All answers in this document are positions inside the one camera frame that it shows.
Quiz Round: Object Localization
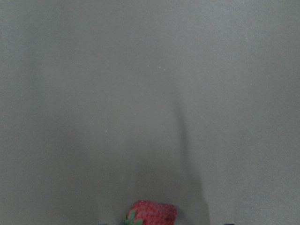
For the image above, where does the red strawberry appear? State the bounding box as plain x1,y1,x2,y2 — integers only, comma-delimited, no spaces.
124,200,177,225

